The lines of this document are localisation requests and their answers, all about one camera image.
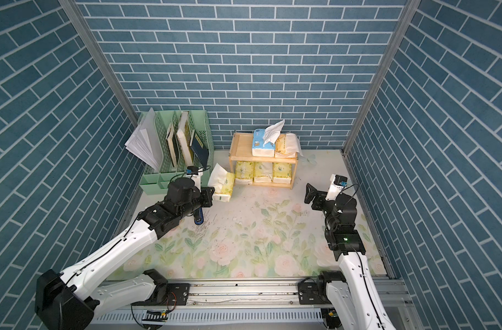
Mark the small circuit board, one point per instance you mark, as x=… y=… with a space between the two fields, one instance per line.
x=155 y=316

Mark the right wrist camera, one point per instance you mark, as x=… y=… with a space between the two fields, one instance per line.
x=337 y=185

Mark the orange tissue pack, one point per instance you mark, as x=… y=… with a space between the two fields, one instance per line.
x=288 y=146

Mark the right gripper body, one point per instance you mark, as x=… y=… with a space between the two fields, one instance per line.
x=330 y=206

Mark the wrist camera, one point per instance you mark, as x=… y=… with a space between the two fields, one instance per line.
x=337 y=185
x=194 y=173

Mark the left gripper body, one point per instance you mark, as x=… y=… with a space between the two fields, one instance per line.
x=194 y=203

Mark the yellow tissue pack with tissue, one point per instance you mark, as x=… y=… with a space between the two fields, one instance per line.
x=223 y=183

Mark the white paper stack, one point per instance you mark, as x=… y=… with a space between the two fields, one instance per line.
x=144 y=142

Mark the wooden two-tier shelf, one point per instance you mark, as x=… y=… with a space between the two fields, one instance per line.
x=241 y=150

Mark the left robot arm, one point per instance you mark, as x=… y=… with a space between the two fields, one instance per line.
x=74 y=297

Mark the thick yellow-cover book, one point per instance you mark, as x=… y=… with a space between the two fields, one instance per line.
x=183 y=137

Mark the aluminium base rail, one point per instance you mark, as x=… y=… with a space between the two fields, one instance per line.
x=266 y=300

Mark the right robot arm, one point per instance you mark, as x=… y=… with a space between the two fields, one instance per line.
x=351 y=290

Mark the thin black-cover book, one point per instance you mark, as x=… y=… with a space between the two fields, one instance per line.
x=172 y=145

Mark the blue tissue box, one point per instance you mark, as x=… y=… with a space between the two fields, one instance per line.
x=264 y=140

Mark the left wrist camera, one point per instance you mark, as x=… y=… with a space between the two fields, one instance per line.
x=194 y=173

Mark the green desk file organizer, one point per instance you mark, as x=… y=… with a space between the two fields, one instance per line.
x=155 y=182

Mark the blue stapler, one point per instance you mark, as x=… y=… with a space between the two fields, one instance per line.
x=198 y=216

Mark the dark blue book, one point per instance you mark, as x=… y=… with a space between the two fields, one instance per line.
x=199 y=148

